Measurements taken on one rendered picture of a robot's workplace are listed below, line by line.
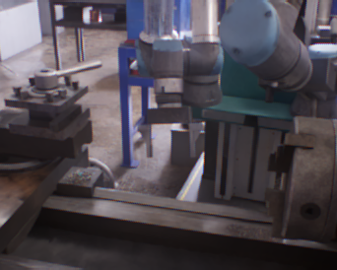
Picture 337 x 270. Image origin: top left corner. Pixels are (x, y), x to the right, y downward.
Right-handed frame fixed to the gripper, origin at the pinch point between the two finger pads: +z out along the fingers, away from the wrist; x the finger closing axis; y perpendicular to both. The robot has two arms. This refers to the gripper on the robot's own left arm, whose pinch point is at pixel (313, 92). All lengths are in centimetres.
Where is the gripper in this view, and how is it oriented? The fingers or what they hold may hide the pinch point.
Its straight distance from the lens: 93.0
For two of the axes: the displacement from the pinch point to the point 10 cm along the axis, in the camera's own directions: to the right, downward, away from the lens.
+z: 5.6, 1.9, 8.1
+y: -1.5, 9.8, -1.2
